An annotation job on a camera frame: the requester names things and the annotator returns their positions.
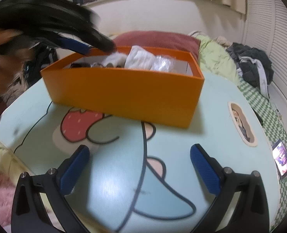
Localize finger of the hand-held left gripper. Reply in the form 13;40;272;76
66;21;116;53
40;34;92;55

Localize dark small items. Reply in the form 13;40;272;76
69;61;115;69

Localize clear plastic packet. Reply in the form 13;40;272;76
152;55;175;72

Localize person's left hand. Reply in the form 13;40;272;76
0;29;35;97

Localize smartphone with lit screen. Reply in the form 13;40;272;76
271;139;287;179

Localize pink fluffy blanket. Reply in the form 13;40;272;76
0;170;16;229

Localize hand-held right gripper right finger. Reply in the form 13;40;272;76
190;144;270;233

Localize dark clothes pile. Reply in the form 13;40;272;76
226;42;275;98

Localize white fuzzy cloth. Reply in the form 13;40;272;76
102;51;127;67

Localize red corduroy pillow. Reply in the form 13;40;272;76
112;30;201;59

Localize green checked bedsheet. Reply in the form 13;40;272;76
238;80;287;233

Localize white louvered door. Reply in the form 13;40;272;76
242;0;287;117

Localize dark backpack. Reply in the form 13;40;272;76
25;46;60;84

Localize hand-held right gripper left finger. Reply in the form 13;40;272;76
11;145;90;233

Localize orange cardboard box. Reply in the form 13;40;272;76
40;45;205;129

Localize cartoon printed folding table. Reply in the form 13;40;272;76
0;73;281;233

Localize white folded cloth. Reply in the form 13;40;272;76
124;45;156;70

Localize light green blanket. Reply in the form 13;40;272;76
189;30;243;86

